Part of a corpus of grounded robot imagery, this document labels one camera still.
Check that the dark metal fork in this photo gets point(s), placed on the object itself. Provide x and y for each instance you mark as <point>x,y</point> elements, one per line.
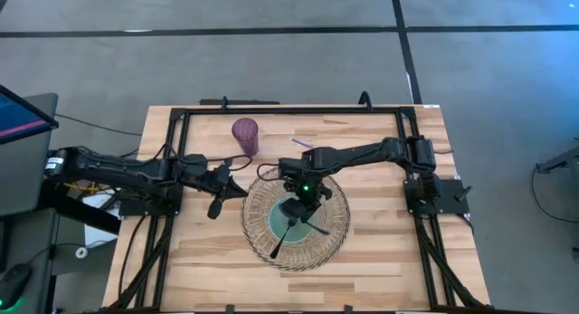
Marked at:
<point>281,241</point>

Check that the computer monitor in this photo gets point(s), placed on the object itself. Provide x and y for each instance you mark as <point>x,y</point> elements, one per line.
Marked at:
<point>20,117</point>

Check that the black clamp bar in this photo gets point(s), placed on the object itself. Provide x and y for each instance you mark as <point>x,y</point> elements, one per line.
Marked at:
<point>240,101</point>

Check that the mint green bowl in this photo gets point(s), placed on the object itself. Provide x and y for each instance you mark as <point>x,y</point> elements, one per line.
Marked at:
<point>277,224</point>

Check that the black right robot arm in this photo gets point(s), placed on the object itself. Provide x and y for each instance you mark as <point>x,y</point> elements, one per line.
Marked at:
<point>362,153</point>

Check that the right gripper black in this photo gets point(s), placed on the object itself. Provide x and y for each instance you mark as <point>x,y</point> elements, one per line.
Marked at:
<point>307,194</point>

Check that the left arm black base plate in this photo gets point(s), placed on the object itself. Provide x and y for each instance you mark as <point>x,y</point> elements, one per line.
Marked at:
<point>149,207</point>

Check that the white tape roll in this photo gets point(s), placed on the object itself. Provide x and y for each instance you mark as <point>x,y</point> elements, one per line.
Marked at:
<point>81,252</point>

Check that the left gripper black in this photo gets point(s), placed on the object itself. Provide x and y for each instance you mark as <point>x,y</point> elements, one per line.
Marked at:
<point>219,180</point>

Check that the black hook clamp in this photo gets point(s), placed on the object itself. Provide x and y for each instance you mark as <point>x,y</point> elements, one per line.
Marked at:
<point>365,100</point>

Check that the purple drinking straw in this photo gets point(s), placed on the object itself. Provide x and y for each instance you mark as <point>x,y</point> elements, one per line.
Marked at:
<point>300,142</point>

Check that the purple ribbed plastic cup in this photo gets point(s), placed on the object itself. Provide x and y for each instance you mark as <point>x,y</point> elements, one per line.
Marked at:
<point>245,135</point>

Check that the round woven straw placemat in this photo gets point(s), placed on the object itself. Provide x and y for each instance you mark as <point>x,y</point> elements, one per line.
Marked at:
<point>332,241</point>

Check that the black metal table frame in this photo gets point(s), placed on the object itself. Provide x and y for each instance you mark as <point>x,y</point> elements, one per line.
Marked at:
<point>294,110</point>

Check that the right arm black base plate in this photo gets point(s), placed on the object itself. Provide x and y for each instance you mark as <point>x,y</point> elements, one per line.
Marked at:
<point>452,198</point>

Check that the grey metal stand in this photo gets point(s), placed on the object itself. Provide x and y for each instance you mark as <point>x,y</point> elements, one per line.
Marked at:
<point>561,161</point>

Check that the white paper sheet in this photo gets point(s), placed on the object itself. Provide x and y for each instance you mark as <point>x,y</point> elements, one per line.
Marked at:
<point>97,235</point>

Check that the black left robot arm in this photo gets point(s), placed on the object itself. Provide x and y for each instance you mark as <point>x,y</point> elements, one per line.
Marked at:
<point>113,171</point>

